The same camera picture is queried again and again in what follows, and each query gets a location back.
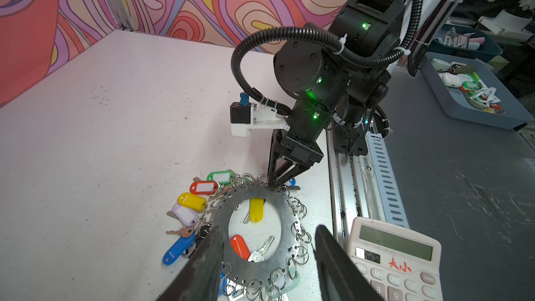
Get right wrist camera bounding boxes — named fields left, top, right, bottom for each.
left=230, top=93, right=290, bottom=137

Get grey plastic parts bin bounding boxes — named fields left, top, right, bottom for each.
left=421, top=52, right=532, bottom=130

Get blue tag key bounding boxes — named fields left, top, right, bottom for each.
left=285, top=178, right=300, bottom=190

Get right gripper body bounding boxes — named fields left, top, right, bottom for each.
left=278, top=130, right=324, bottom=164

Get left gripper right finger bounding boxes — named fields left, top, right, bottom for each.
left=314, top=225, right=382, bottom=301

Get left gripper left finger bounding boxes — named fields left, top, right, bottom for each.
left=157, top=227, right=224, bottom=300

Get white pink calculator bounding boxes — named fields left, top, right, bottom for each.
left=347, top=217, right=443, bottom=300

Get round keyring disc with keys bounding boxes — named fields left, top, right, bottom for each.
left=162, top=174, right=312, bottom=300

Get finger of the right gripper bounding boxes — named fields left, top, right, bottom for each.
left=279, top=155, right=312, bottom=186
left=267, top=130, right=284, bottom=188

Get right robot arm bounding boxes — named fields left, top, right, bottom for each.
left=231, top=0, right=441, bottom=188

